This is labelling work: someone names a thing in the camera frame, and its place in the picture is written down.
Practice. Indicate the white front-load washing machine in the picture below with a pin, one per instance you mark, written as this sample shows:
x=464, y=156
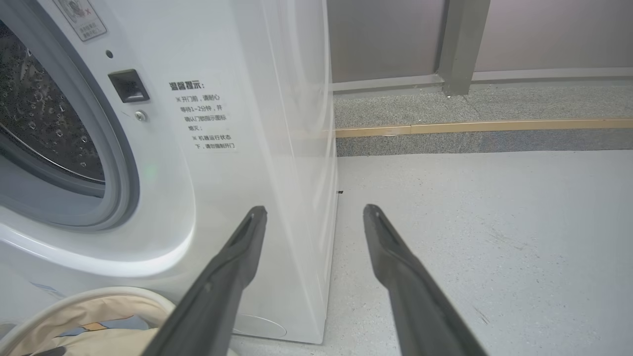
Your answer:
x=247, y=99

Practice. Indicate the small silver screw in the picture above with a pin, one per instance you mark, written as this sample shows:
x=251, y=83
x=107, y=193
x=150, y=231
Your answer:
x=141, y=115

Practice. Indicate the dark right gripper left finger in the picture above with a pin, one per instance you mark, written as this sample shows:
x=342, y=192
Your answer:
x=217, y=287

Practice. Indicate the cream canvas laundry basket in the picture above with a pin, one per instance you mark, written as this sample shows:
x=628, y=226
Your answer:
x=123, y=296

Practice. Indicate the grey warning label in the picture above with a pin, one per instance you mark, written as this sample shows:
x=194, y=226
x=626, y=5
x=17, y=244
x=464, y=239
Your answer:
x=81, y=17

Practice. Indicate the blue garment with orange print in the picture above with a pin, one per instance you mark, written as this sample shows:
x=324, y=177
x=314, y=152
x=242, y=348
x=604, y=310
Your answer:
x=123, y=325

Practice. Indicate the yellow wooden floor strip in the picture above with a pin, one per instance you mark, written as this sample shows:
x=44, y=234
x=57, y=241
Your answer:
x=494, y=126

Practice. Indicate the clear sticker with black text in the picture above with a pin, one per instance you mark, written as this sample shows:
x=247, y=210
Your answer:
x=205, y=116

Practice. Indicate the steel washing drum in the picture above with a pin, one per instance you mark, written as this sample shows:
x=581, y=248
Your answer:
x=39, y=109

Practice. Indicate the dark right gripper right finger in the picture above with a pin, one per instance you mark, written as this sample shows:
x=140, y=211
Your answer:
x=410, y=296

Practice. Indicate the grey rubber door gasket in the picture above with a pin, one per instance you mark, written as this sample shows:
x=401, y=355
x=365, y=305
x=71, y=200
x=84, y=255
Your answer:
x=121, y=168

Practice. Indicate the cream beige garment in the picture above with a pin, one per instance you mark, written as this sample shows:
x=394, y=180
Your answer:
x=99, y=343

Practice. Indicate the black door latch socket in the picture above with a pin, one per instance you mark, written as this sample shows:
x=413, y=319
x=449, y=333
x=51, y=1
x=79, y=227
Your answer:
x=128, y=86

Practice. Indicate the grey window frame post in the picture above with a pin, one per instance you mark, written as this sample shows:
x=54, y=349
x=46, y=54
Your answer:
x=462, y=44

